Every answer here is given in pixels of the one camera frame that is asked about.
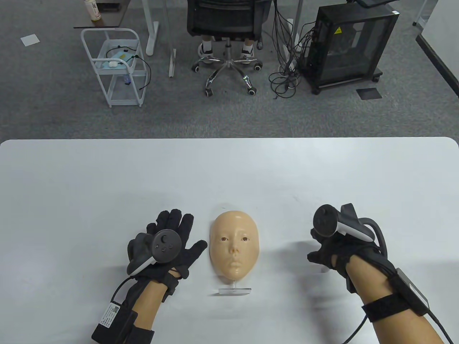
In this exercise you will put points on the white pink bottle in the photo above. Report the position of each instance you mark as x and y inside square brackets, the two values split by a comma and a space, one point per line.
[93, 10]

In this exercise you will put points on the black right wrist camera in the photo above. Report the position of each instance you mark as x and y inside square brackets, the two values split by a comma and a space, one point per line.
[351, 286]

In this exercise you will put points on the beige mannequin face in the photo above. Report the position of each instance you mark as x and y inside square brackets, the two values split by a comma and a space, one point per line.
[233, 229]

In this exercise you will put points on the white desk foot bar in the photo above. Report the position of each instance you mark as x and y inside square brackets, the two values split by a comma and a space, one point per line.
[172, 64]

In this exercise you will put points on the person's left forearm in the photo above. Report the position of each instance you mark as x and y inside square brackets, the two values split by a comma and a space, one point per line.
[150, 297]

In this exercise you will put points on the black hand controller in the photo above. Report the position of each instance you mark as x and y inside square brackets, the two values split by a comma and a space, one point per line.
[165, 243]
[324, 218]

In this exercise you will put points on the dark floor plate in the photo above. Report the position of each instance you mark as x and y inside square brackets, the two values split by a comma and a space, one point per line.
[368, 94]

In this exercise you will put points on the white desk leg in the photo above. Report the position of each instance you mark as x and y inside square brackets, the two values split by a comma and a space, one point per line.
[297, 21]
[152, 39]

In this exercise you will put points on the black right wrist sensor box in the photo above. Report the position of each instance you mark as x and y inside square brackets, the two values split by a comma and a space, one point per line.
[408, 290]

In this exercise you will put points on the person's left hand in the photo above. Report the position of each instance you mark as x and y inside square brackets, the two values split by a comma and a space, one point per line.
[179, 224]

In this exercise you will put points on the black computer cabinet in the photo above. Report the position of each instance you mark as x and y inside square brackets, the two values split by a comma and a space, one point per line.
[344, 53]

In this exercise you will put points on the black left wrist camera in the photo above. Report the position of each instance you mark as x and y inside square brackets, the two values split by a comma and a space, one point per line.
[171, 286]

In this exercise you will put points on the black left hand controller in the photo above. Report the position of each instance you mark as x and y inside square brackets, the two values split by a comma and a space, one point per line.
[165, 243]

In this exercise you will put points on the black left wrist sensor box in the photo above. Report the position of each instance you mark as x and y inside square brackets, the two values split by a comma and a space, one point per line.
[114, 319]

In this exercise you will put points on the small blue bottle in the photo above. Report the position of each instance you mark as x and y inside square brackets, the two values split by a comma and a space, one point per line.
[127, 79]

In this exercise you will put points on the dark brown table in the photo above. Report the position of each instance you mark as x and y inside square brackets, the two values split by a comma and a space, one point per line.
[111, 19]

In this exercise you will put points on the person's right hand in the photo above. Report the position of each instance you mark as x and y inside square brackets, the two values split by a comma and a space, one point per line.
[330, 251]

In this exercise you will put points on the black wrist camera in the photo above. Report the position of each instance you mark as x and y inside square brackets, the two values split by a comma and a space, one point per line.
[351, 286]
[171, 286]

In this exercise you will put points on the black right hand controller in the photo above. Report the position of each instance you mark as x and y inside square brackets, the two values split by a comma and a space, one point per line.
[324, 218]

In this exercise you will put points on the white paper sheet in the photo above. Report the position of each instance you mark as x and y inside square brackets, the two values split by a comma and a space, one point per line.
[30, 40]

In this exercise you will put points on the black wrist sensor box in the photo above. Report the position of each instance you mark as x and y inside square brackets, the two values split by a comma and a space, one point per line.
[114, 319]
[408, 290]

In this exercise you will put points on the black office chair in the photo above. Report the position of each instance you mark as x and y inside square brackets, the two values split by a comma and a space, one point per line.
[222, 18]

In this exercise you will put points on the person's right forearm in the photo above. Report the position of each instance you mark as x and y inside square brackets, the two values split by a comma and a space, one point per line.
[369, 283]

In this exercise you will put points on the white rolling cart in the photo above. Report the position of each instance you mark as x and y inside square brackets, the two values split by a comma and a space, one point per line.
[120, 91]

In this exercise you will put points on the light blue box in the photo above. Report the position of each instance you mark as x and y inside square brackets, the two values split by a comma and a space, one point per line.
[123, 57]

